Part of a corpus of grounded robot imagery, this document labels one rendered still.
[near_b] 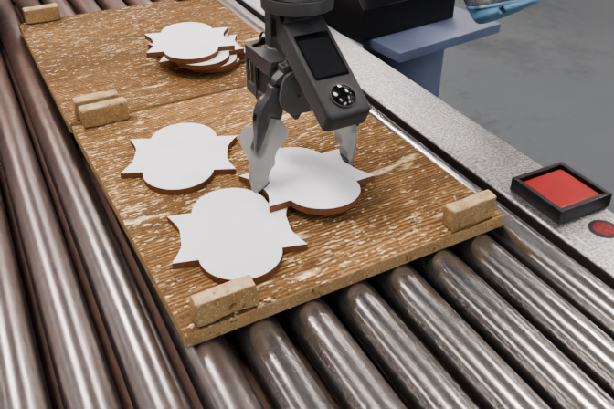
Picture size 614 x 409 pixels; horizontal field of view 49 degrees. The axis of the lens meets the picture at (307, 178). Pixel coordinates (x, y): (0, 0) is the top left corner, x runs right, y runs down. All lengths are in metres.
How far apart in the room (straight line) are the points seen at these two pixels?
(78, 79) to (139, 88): 0.10
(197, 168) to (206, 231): 0.12
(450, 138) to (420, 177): 0.14
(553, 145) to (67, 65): 2.12
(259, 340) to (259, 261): 0.08
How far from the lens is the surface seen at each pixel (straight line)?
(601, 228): 0.77
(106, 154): 0.83
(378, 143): 0.82
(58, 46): 1.17
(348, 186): 0.71
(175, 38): 1.05
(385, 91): 1.00
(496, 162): 0.85
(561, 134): 2.93
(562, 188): 0.80
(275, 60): 0.67
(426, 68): 1.39
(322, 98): 0.60
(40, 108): 1.00
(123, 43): 1.15
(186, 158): 0.78
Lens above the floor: 1.35
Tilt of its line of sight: 33 degrees down
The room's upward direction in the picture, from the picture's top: straight up
